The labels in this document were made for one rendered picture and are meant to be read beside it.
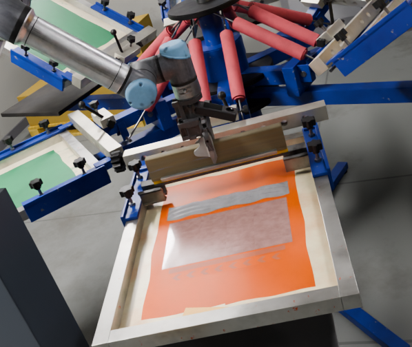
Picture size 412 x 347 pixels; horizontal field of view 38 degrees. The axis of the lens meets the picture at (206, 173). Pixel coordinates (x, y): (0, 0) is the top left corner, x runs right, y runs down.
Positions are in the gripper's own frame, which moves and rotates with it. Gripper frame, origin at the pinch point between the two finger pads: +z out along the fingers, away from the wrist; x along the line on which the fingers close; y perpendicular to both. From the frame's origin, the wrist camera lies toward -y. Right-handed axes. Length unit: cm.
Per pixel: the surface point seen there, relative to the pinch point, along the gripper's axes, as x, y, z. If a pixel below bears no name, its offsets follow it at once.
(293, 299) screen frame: 58, -16, 8
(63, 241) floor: -151, 135, 107
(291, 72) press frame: -60, -27, 4
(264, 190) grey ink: 7.3, -11.5, 10.7
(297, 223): 25.9, -18.9, 11.4
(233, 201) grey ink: 8.8, -2.3, 11.0
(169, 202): 0.3, 18.2, 11.5
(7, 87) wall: -382, 236, 66
